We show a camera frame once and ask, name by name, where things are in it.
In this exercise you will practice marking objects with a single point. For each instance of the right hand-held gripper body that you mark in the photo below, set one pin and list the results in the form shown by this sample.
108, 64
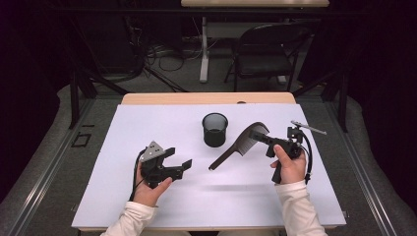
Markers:
290, 147

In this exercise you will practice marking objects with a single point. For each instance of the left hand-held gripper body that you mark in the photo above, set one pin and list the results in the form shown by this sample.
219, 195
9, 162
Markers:
154, 170

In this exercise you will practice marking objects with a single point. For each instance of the black mesh cup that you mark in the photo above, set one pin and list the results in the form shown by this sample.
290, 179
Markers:
214, 137

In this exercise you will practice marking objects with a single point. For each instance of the person's right hand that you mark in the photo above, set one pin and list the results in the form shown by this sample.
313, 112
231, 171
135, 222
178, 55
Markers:
291, 170

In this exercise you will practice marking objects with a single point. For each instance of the person's left hand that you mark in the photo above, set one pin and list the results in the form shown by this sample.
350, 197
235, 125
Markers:
147, 195

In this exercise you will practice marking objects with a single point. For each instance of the dark table grommet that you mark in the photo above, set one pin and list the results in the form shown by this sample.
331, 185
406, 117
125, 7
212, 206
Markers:
241, 102

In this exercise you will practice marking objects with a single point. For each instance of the white board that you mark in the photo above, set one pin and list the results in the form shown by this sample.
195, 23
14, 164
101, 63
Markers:
229, 196

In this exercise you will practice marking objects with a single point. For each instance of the light wooden table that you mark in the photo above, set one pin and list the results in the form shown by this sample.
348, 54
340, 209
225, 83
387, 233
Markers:
196, 98

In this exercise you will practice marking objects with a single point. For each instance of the black metal stand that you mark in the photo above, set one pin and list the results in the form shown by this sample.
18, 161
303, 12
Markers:
342, 105
74, 98

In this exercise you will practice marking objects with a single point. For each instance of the black folding chair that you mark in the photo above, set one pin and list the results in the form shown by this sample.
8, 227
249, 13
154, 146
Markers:
262, 65

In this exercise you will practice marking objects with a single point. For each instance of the wooden desk with white legs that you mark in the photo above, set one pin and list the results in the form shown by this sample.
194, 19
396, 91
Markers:
255, 3

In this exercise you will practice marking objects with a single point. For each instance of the metal floor rail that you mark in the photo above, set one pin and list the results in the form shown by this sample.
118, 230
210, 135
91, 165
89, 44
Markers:
49, 170
360, 170

